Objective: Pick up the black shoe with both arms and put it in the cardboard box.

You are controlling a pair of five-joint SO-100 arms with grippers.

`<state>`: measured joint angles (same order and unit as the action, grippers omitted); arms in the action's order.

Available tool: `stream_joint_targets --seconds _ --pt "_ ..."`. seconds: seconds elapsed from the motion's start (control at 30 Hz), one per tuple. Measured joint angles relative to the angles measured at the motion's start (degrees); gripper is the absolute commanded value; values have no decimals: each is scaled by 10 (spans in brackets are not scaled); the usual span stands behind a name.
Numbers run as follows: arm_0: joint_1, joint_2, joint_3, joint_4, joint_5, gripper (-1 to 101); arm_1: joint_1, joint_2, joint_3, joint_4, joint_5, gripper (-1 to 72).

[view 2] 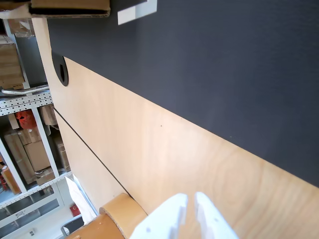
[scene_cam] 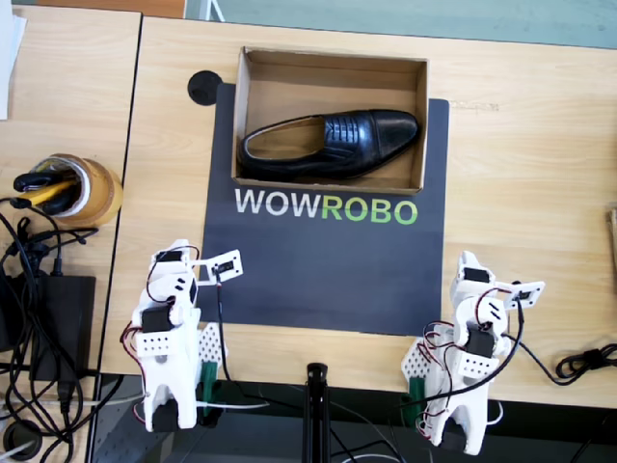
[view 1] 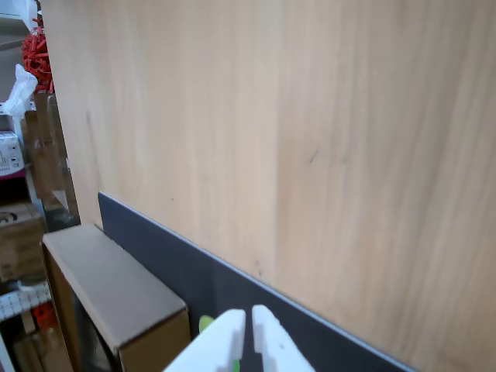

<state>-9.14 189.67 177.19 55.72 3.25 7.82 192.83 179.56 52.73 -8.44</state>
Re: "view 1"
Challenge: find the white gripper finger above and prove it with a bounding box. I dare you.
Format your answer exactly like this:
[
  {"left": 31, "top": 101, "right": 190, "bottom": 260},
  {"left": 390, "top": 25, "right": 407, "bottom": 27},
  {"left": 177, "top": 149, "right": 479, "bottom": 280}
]
[
  {"left": 162, "top": 308, "right": 247, "bottom": 372},
  {"left": 251, "top": 305, "right": 315, "bottom": 372}
]

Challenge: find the open cardboard box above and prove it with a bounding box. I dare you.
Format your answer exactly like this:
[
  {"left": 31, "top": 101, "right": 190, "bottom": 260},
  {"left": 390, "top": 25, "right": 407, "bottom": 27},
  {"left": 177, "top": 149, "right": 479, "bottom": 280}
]
[{"left": 41, "top": 223, "right": 191, "bottom": 372}]

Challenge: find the orange red box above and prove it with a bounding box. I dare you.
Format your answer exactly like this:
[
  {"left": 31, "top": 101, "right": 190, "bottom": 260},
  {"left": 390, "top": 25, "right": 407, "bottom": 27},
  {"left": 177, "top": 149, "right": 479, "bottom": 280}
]
[{"left": 33, "top": 304, "right": 55, "bottom": 330}]

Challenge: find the brown cardboard box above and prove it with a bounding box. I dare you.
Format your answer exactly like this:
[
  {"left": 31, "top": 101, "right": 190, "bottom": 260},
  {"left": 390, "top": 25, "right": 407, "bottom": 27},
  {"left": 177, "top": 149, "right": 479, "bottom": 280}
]
[{"left": 0, "top": 203, "right": 47, "bottom": 282}]

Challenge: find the tall cardboard panel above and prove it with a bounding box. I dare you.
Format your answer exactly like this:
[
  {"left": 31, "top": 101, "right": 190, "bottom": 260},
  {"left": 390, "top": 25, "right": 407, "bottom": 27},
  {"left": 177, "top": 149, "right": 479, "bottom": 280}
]
[{"left": 25, "top": 92, "right": 71, "bottom": 202}]

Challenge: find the white box with purple stripe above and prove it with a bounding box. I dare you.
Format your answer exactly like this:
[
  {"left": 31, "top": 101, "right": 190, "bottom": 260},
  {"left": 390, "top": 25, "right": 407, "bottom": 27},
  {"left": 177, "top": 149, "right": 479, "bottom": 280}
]
[{"left": 0, "top": 130, "right": 27, "bottom": 183}]

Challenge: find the dark mat with WOWROBO print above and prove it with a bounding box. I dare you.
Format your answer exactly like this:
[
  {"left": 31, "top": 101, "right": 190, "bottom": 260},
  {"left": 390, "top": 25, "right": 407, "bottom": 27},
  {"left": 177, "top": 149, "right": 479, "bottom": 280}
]
[{"left": 97, "top": 191, "right": 422, "bottom": 372}]

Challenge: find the white metal shelf rack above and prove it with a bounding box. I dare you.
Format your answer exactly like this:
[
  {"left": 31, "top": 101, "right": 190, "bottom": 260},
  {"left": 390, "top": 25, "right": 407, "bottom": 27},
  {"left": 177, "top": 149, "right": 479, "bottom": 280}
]
[{"left": 0, "top": 284, "right": 53, "bottom": 372}]

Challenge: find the white plastic bag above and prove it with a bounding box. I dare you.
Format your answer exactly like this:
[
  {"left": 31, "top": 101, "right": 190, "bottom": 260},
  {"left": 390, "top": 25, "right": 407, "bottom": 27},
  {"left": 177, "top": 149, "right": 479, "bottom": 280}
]
[{"left": 2, "top": 64, "right": 39, "bottom": 117}]

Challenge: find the red plastic strap bundle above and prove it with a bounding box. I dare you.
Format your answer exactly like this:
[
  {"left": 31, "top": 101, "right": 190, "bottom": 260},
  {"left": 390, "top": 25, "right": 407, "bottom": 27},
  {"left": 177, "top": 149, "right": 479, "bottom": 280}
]
[{"left": 21, "top": 29, "right": 53, "bottom": 94}]

